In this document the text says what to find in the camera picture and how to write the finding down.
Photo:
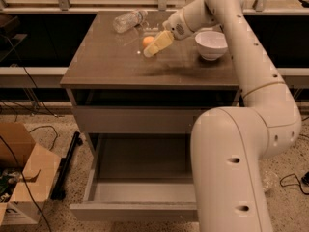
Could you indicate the clear glass on floor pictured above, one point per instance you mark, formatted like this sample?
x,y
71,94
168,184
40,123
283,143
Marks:
x,y
269,180

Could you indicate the white ceramic bowl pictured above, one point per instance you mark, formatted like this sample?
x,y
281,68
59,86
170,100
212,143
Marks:
x,y
211,45

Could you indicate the black tripod on floor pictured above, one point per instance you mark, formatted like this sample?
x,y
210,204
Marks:
x,y
58,192

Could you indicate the open cardboard box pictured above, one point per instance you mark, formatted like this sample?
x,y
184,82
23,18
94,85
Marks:
x,y
28,170

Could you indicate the closed grey top drawer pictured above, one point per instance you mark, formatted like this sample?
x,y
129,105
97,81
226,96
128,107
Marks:
x,y
137,120

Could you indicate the open grey middle drawer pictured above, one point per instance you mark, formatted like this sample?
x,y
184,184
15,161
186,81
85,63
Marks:
x,y
139,177

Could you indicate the brown drawer cabinet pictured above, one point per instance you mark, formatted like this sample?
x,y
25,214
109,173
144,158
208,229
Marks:
x,y
109,70

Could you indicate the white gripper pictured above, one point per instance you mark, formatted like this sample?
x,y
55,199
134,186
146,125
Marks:
x,y
175,25

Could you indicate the clear plastic water bottle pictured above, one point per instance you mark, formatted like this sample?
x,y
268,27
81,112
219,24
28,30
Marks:
x,y
129,20

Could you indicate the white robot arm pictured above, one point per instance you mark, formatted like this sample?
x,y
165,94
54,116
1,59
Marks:
x,y
227,143

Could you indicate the orange fruit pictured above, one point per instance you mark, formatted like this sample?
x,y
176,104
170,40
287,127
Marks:
x,y
147,40

